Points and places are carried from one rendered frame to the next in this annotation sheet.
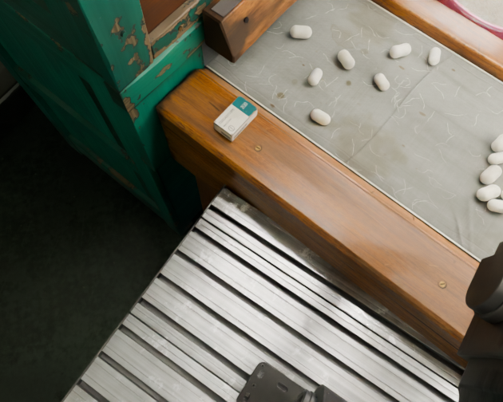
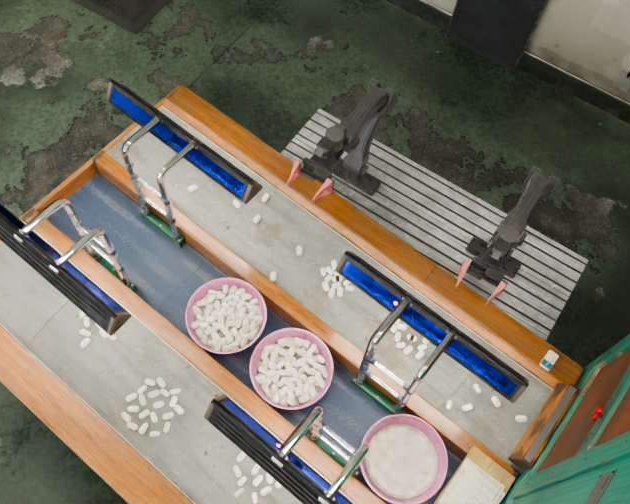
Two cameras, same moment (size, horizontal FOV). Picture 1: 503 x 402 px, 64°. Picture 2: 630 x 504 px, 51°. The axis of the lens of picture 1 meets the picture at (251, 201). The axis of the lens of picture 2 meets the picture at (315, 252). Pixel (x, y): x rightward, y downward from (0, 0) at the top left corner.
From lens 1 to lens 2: 200 cm
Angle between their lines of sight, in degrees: 46
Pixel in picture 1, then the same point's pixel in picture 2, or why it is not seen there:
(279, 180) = (524, 333)
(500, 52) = (417, 402)
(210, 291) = (537, 304)
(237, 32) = (560, 388)
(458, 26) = (437, 419)
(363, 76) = (484, 394)
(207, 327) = (536, 290)
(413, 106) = (459, 377)
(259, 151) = (534, 346)
